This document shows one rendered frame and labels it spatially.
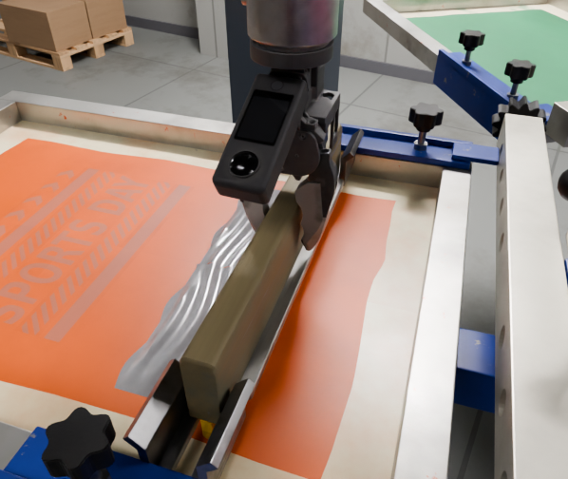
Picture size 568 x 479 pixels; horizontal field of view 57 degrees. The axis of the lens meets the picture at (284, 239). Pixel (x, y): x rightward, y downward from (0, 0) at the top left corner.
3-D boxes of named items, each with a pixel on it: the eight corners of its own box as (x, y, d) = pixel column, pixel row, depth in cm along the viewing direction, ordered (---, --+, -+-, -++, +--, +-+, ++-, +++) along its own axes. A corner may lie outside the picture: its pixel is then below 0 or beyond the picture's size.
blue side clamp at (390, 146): (262, 168, 81) (260, 126, 77) (272, 153, 85) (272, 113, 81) (461, 201, 74) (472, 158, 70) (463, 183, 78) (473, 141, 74)
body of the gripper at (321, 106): (339, 145, 54) (349, 26, 47) (318, 189, 48) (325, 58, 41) (270, 135, 56) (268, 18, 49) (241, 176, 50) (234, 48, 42)
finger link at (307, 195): (345, 224, 58) (334, 150, 53) (332, 258, 54) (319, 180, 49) (318, 223, 59) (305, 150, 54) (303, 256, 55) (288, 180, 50)
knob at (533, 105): (485, 155, 77) (498, 107, 72) (485, 138, 81) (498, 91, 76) (539, 162, 75) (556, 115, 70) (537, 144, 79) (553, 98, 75)
